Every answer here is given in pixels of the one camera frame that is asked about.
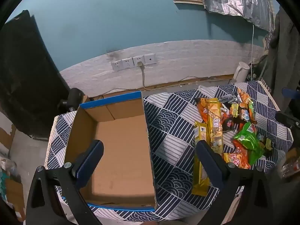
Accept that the black cylinder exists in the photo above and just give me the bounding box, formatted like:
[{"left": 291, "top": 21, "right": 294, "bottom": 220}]
[{"left": 58, "top": 88, "right": 86, "bottom": 113}]

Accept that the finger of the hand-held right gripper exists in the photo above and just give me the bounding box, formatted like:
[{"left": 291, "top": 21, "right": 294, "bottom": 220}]
[
  {"left": 282, "top": 88, "right": 300, "bottom": 102},
  {"left": 275, "top": 111, "right": 300, "bottom": 130}
]

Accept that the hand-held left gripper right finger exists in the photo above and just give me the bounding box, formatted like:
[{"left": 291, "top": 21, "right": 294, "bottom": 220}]
[{"left": 195, "top": 139, "right": 273, "bottom": 225}]

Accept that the green snack packet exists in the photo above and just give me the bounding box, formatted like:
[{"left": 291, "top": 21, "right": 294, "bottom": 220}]
[{"left": 233, "top": 122, "right": 265, "bottom": 166}]

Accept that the grey plug with cable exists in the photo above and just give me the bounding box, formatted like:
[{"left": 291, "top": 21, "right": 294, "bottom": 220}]
[{"left": 136, "top": 61, "right": 155, "bottom": 91}]

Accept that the short gold snack packet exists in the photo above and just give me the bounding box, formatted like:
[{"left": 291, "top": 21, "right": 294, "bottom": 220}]
[{"left": 192, "top": 121, "right": 210, "bottom": 197}]

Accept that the wooden board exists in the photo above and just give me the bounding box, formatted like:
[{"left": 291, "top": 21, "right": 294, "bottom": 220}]
[{"left": 173, "top": 0, "right": 204, "bottom": 5}]

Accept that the silver clear snack packet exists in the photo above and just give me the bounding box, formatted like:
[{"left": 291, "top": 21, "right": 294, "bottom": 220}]
[{"left": 217, "top": 94, "right": 238, "bottom": 104}]

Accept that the white kettle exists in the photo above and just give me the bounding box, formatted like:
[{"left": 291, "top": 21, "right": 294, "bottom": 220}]
[{"left": 232, "top": 61, "right": 250, "bottom": 83}]

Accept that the grey hanging garment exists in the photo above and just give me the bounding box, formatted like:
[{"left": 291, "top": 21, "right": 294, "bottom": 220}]
[{"left": 260, "top": 7, "right": 300, "bottom": 113}]

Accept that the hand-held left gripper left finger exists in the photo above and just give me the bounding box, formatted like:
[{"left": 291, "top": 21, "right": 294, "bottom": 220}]
[{"left": 26, "top": 139, "right": 105, "bottom": 225}]

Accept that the orange-red snack packet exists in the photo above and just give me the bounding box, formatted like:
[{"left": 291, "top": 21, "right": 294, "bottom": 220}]
[{"left": 224, "top": 145, "right": 251, "bottom": 170}]

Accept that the black yellow snack packet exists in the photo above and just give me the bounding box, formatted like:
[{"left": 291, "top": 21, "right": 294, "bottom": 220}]
[{"left": 258, "top": 133, "right": 278, "bottom": 156}]

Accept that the blue cardboard box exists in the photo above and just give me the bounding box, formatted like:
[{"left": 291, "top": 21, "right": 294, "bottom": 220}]
[{"left": 63, "top": 91, "right": 156, "bottom": 212}]

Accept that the clear plastic bottle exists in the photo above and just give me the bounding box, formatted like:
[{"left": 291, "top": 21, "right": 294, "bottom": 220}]
[{"left": 280, "top": 157, "right": 300, "bottom": 180}]

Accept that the long gold snack packet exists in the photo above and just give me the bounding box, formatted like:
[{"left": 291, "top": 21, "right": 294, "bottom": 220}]
[{"left": 206, "top": 98, "right": 224, "bottom": 155}]

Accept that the white cord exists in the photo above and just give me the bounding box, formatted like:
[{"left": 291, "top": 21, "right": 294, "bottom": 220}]
[{"left": 250, "top": 25, "right": 256, "bottom": 80}]

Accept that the black plastic sheet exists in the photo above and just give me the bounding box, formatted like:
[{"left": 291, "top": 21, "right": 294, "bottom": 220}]
[{"left": 0, "top": 10, "right": 71, "bottom": 139}]

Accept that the navy white patterned tablecloth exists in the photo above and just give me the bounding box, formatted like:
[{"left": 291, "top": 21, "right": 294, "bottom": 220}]
[{"left": 46, "top": 81, "right": 293, "bottom": 222}]

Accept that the orange cartoon snack packet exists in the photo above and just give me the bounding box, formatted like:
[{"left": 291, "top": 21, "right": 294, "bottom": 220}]
[{"left": 231, "top": 88, "right": 257, "bottom": 125}]

